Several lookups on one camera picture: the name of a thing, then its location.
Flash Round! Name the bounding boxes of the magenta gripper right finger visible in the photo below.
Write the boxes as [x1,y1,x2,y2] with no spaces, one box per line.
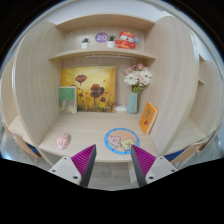
[131,145,177,187]

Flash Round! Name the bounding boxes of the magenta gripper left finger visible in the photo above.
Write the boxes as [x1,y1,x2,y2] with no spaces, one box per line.
[49,145,96,187]

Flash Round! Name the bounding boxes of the pink computer mouse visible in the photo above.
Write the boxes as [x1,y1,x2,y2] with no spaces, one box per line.
[57,133,70,149]

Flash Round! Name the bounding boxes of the round cartoon mouse pad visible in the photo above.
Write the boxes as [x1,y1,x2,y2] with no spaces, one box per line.
[104,128,140,155]

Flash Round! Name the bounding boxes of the wooden chair right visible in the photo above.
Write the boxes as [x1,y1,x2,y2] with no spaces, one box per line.
[171,129,219,165]

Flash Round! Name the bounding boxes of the wooden chair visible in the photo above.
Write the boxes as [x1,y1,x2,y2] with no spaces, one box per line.
[171,129,219,165]
[2,123,42,158]

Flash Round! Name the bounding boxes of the wooden chair left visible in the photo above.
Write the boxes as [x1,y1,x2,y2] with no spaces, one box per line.
[2,123,42,158]

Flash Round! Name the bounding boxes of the orange book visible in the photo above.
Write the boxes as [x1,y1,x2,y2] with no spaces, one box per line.
[139,101,159,134]

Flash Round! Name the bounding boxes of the light blue vase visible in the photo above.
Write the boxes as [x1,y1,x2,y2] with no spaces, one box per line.
[126,92,138,115]

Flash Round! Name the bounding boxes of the small white box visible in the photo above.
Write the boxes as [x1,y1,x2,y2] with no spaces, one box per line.
[115,104,126,112]

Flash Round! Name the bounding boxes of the green book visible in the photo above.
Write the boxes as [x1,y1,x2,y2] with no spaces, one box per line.
[59,86,77,114]

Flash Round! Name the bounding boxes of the poppy flower painting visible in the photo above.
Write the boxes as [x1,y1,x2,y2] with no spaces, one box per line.
[61,66,116,112]

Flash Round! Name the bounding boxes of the wooden desk hutch shelf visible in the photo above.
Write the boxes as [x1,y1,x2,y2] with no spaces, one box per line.
[0,14,224,163]

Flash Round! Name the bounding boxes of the pink white flower bouquet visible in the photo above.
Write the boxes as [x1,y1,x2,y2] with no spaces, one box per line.
[123,63,152,93]

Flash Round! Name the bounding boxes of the small potted plant left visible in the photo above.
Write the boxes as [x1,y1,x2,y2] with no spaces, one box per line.
[81,38,90,49]

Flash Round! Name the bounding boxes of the small potted plant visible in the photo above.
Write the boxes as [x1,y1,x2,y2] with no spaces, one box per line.
[107,35,116,48]
[81,38,90,49]

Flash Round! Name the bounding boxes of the red fortune doll figurine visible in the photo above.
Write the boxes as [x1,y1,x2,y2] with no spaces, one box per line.
[115,31,139,49]

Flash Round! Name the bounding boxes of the small potted plant right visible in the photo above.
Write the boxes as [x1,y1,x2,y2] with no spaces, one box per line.
[107,35,116,48]

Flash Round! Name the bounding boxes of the purple round number sign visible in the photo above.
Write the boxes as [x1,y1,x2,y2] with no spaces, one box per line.
[95,32,109,43]

